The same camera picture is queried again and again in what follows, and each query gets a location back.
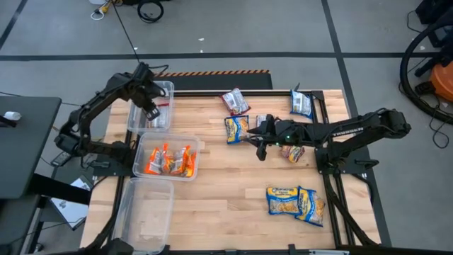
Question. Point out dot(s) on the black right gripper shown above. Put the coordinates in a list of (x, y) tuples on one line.
[(286, 132)]

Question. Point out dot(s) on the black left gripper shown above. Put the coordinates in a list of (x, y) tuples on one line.
[(148, 95)]

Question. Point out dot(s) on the red beef noodle pack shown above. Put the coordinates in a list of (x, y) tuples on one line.
[(163, 121), (260, 120), (235, 102)]

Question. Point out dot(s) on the blue noodle pack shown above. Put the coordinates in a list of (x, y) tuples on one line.
[(236, 129), (301, 103), (282, 201), (311, 207)]

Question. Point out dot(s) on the pink yellow noodle pack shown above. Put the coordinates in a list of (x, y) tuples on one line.
[(293, 153)]

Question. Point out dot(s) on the orange chicken noodle pack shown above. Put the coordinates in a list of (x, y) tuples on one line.
[(192, 165), (167, 160), (154, 162), (180, 160)]

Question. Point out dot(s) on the clear plastic bin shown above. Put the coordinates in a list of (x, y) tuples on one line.
[(136, 122), (141, 219), (166, 140)]

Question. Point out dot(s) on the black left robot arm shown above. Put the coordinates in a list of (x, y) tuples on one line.
[(93, 102)]

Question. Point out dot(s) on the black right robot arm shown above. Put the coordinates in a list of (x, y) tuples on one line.
[(354, 127)]

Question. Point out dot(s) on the black hazard-striped floor mat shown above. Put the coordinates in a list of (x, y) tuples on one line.
[(219, 81)]

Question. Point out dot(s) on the black power adapter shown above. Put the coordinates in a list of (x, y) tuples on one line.
[(58, 160)]

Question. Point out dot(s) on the black bar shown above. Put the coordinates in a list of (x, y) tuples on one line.
[(60, 187)]

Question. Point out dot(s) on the white paper sheet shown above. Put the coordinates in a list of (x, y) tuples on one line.
[(70, 210)]

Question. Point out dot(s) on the black desk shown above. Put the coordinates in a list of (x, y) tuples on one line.
[(24, 152)]

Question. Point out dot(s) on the small white bottle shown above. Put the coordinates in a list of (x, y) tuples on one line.
[(13, 115)]

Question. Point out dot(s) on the orange shop vacuum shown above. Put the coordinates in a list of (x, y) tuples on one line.
[(444, 83)]

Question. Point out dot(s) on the black equipment case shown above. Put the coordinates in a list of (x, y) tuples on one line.
[(437, 10)]

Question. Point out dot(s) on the black aluminium rig frame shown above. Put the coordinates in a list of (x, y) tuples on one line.
[(212, 93)]

